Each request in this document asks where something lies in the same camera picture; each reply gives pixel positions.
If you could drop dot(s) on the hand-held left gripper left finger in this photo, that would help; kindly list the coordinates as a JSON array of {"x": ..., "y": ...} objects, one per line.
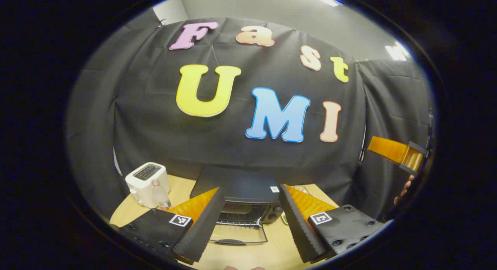
[{"x": 205, "y": 227}]

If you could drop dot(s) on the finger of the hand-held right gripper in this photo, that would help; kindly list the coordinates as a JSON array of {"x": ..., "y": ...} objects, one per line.
[{"x": 388, "y": 150}]

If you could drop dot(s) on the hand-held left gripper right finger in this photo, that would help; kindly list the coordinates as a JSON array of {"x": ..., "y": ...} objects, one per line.
[{"x": 297, "y": 227}]

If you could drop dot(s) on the black electric oven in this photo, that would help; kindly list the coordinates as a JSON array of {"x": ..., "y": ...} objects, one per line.
[{"x": 240, "y": 184}]

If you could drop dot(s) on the white divided bean tray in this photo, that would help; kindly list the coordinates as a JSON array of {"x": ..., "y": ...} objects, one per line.
[{"x": 284, "y": 218}]

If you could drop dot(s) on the metal mesh holder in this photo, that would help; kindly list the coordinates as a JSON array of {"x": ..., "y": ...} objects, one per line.
[{"x": 302, "y": 189}]

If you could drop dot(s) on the clear plastic bottle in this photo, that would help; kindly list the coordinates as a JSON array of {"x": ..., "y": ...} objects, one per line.
[{"x": 162, "y": 198}]

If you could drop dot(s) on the white toaster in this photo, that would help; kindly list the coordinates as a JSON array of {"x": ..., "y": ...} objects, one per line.
[{"x": 144, "y": 184}]

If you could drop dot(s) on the small ceiling light panel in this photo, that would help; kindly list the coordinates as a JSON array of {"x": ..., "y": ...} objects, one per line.
[{"x": 396, "y": 51}]

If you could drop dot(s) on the black backdrop cloth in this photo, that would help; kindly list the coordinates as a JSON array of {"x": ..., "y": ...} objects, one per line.
[{"x": 155, "y": 126}]

